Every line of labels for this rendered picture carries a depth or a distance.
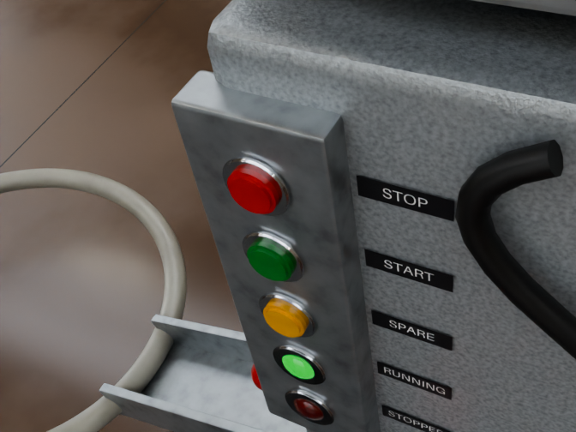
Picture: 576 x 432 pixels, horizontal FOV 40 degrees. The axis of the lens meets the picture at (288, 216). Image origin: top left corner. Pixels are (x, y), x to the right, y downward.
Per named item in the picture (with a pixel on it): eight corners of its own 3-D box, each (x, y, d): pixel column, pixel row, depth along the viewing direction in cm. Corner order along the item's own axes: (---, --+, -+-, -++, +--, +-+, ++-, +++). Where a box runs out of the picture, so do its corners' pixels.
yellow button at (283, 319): (314, 331, 45) (308, 303, 43) (305, 345, 44) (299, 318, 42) (273, 316, 46) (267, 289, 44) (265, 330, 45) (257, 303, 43)
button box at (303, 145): (387, 423, 54) (352, 99, 34) (370, 457, 53) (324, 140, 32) (285, 382, 58) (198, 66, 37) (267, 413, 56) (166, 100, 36)
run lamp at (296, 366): (325, 371, 49) (320, 350, 47) (315, 390, 48) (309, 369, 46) (291, 358, 50) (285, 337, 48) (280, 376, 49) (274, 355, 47)
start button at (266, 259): (302, 274, 41) (295, 242, 39) (292, 289, 40) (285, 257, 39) (259, 261, 42) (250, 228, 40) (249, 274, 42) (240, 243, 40)
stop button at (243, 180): (288, 207, 37) (279, 168, 36) (278, 223, 37) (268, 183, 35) (242, 194, 38) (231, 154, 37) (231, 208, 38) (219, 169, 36)
